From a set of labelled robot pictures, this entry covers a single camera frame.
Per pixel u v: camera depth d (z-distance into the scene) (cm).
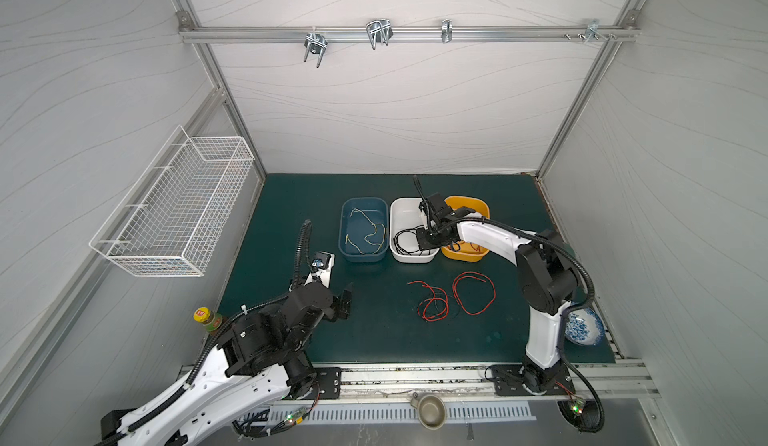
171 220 68
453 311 87
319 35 78
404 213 105
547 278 51
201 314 67
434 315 84
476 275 94
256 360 44
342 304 61
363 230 105
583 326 82
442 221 72
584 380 72
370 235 100
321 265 57
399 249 98
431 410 69
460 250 95
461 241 69
